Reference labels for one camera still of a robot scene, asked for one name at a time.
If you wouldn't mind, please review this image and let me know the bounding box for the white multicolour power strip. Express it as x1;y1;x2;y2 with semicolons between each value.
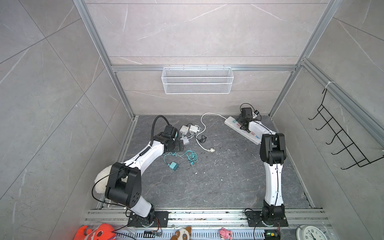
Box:
196;112;262;153

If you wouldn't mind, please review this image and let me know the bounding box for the white charger with black cable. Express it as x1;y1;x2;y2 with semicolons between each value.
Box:
184;123;207;144

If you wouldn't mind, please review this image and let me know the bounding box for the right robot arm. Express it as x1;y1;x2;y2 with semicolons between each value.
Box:
236;105;287;227

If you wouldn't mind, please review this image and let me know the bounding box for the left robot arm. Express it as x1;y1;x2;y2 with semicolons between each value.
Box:
92;115;183;223

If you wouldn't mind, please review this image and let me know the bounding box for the flat white charger adapter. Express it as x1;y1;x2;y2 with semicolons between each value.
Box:
181;137;190;146

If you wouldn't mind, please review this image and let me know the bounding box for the teal charger lower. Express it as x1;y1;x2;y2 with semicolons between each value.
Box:
169;162;179;171

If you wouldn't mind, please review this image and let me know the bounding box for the white plush dog toy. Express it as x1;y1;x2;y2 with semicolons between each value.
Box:
95;165;112;194

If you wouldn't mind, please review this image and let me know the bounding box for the brown white plush puppy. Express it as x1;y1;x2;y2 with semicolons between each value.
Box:
171;226;192;240

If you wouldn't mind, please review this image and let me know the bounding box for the pink plush toy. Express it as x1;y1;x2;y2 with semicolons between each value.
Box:
219;228;233;240

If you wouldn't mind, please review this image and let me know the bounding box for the red plush toy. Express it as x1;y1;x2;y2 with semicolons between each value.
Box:
74;223;117;240

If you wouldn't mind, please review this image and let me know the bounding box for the white analog clock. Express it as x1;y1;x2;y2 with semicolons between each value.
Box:
296;225;328;240

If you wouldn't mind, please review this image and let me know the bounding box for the teal cable bundle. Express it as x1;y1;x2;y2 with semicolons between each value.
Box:
163;149;199;167

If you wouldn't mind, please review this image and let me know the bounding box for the white wire mesh basket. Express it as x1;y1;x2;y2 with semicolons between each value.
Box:
162;67;234;95

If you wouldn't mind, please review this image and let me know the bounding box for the black wire hook rack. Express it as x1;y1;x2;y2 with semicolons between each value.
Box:
308;89;384;171

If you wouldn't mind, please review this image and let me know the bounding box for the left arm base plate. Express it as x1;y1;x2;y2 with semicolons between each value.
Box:
128;211;170;228

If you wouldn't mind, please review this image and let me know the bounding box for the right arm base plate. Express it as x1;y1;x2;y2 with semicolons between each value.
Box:
244;209;289;228

